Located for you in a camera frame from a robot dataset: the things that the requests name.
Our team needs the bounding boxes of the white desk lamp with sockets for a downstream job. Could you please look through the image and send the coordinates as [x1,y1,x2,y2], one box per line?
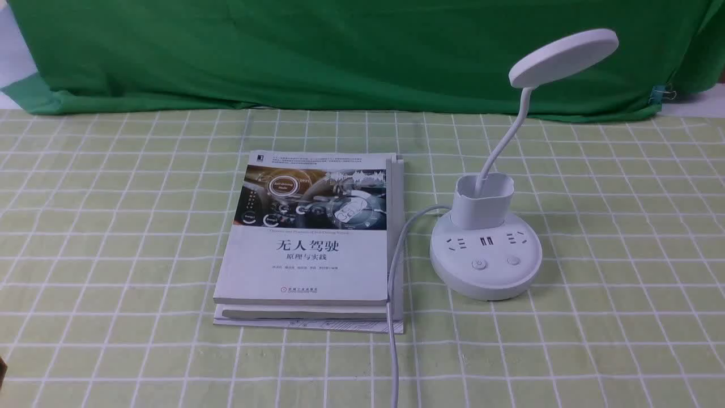
[429,28,619,301]

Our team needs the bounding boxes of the white autonomous driving book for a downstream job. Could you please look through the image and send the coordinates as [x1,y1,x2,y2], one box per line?
[213,150,398,307]

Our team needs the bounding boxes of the green backdrop cloth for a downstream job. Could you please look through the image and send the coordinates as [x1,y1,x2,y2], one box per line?
[2,1,723,123]

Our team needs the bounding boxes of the green checkered tablecloth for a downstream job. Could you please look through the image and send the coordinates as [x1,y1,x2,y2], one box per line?
[1,109,724,407]

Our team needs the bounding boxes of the teal binder clip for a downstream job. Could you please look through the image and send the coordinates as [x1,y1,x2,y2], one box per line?
[648,84,677,104]

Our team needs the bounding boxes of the white lamp power cable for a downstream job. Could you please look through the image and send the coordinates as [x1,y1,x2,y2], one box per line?
[386,205,453,408]

